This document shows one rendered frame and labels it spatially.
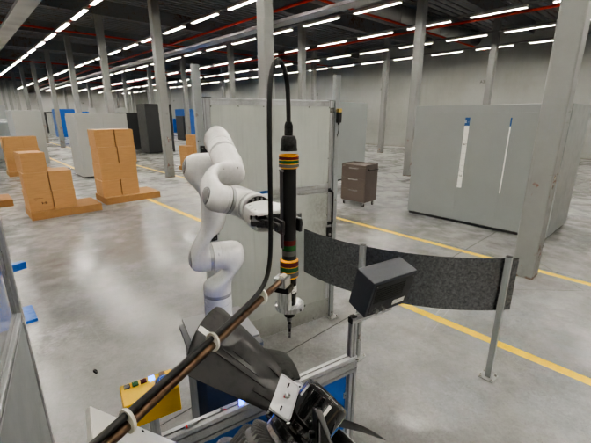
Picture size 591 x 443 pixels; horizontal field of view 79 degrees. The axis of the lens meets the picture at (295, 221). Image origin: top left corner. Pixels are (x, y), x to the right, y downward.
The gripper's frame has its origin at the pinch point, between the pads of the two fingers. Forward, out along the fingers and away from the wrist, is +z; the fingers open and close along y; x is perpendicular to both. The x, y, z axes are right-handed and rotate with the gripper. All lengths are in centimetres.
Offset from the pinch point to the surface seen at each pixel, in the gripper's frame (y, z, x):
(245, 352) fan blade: 11.8, 0.4, -28.8
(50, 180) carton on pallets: 79, -753, -95
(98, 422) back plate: 42, 4, -29
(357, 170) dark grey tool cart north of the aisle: -467, -504, -88
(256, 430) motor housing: 12.8, 7.0, -45.1
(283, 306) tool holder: 2.8, 2.5, -18.6
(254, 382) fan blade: 12.1, 5.5, -33.5
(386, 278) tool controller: -65, -30, -41
